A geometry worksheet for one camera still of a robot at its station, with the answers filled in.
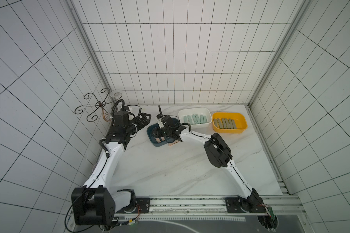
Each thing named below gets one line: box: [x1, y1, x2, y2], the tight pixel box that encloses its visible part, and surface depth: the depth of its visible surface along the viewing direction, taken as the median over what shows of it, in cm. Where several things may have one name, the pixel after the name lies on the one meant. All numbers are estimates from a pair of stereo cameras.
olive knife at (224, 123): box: [221, 117, 228, 129], surface depth 109 cm
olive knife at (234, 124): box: [231, 118, 238, 130], surface depth 108 cm
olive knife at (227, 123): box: [224, 117, 231, 129], surface depth 109 cm
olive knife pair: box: [227, 118, 235, 130], surface depth 109 cm
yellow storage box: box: [211, 112, 248, 134], surface depth 108 cm
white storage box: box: [177, 107, 213, 129], surface depth 112 cm
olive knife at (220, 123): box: [217, 117, 224, 129], surface depth 110 cm
